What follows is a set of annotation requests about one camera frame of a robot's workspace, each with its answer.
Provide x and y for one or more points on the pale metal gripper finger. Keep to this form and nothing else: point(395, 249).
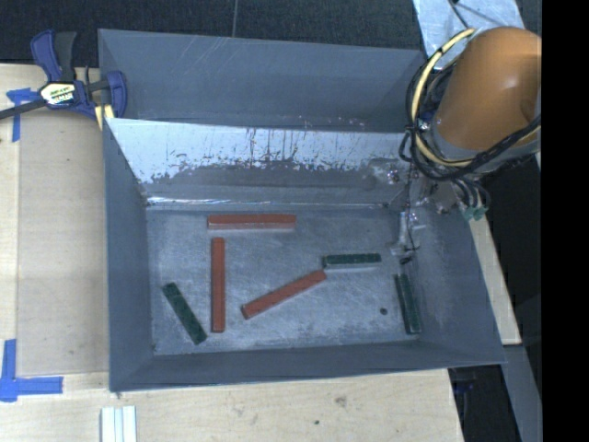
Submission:
point(403, 228)
point(402, 249)

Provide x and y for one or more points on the dark green flat block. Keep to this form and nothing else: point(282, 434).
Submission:
point(408, 304)
point(352, 259)
point(184, 313)

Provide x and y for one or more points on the red-brown flat block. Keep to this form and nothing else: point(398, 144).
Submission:
point(284, 294)
point(250, 221)
point(218, 283)

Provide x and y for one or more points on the pale wood flat board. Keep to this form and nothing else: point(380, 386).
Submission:
point(60, 247)

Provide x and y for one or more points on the grey metal bin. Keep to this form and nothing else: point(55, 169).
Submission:
point(294, 325)

